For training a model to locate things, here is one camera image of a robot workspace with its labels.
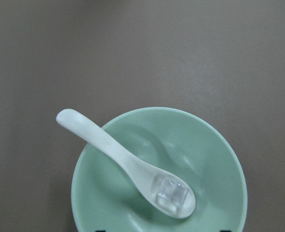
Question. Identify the green bowl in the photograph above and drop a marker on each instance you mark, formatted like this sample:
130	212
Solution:
104	197

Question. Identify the single clear ice cube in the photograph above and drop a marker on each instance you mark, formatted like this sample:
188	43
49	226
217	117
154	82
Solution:
171	194

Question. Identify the white ceramic spoon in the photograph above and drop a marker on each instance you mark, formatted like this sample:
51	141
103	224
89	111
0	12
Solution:
146	177

